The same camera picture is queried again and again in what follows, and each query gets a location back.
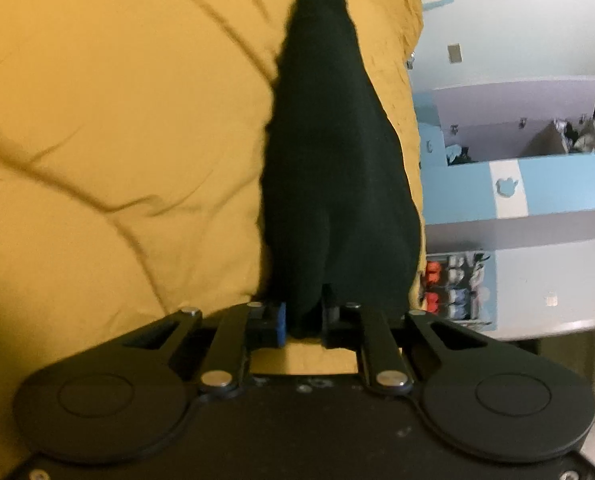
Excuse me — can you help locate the mustard yellow blanket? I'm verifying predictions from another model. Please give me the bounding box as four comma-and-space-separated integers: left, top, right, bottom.
0, 0, 425, 480

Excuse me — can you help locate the dark green garment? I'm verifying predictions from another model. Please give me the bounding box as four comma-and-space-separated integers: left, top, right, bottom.
256, 0, 425, 339

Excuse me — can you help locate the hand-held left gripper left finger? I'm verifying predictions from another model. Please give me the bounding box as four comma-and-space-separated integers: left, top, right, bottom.
110, 301, 286, 394

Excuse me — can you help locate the blue and white toy chest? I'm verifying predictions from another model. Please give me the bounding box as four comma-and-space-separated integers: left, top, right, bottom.
413, 76, 595, 252

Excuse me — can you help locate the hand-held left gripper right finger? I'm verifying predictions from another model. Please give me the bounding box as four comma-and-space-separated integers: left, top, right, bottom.
321, 297, 499, 394

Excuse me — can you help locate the organizer with small colourful items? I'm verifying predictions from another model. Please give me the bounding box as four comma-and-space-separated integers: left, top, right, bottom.
424, 252, 494, 325

